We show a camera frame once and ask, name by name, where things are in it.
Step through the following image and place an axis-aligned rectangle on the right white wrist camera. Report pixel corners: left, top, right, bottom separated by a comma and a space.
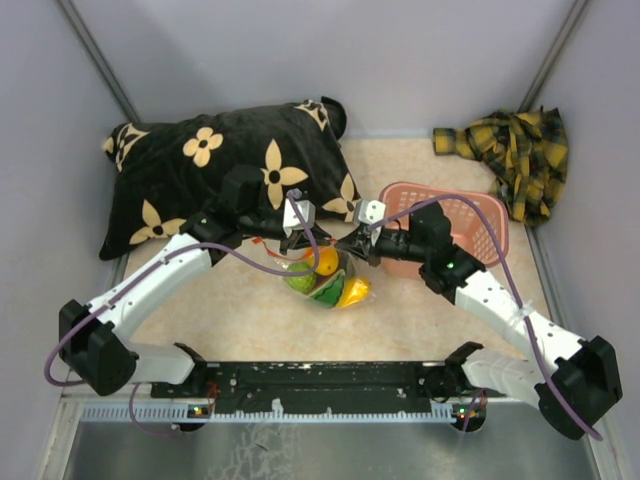
354, 200, 386, 237

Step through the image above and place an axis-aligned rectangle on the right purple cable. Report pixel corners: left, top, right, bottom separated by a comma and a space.
368, 193, 604, 441

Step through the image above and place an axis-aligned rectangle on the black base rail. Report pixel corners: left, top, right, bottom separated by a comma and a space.
151, 361, 476, 415

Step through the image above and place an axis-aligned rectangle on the pink plastic basket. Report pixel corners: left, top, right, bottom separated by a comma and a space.
379, 182, 509, 268

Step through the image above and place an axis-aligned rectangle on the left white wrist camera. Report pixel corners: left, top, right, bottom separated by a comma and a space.
282, 199, 315, 238

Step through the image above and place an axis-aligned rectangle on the green bumpy toy fruit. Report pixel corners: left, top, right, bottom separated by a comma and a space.
284, 262, 316, 294

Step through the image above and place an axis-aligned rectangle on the yellow toy mango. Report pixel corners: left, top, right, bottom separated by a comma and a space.
336, 277, 370, 308

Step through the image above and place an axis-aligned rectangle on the clear zip top bag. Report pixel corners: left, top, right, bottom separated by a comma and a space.
252, 238, 372, 309

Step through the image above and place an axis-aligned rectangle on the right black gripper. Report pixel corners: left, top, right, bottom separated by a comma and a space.
335, 225, 429, 267

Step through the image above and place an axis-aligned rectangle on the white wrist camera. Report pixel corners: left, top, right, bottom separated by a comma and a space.
354, 200, 386, 237
282, 199, 315, 238

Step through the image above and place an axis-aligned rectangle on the watermelon slice toy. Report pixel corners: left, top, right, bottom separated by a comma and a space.
309, 269, 346, 308

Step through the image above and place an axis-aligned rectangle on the yellow plaid cloth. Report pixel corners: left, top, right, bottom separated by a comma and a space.
432, 108, 569, 227

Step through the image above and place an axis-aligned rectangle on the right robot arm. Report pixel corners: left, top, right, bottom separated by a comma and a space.
336, 197, 623, 440

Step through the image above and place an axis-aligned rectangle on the black floral pillow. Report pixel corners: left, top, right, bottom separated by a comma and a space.
99, 97, 361, 261

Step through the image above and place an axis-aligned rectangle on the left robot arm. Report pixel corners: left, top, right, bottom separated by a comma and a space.
54, 165, 330, 397

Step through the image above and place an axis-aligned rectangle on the orange toy fruit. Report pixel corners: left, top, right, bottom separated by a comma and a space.
315, 247, 340, 276

